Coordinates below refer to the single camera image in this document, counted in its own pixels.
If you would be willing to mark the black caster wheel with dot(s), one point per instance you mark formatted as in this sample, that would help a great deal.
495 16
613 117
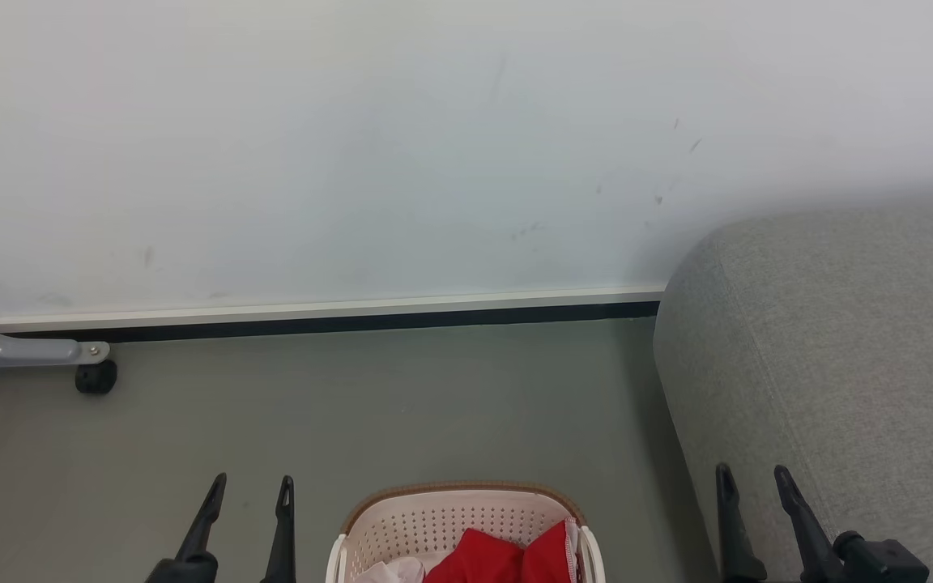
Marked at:
95 378

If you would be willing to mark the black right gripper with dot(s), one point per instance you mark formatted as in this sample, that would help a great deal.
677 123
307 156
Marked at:
884 560

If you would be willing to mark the grey fabric sofa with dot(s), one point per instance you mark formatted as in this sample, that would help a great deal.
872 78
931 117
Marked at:
839 340

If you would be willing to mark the red garment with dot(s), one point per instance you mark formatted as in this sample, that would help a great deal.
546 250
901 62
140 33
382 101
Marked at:
483 560

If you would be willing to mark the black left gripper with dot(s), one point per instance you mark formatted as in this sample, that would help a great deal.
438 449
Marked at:
183 572

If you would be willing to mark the white and black baseboard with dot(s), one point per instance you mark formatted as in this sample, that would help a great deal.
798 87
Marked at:
353 316

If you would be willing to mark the white garment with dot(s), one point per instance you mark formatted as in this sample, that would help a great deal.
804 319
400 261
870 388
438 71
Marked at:
394 573

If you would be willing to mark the grey metal stand leg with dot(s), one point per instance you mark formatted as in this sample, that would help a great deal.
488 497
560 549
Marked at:
13 350

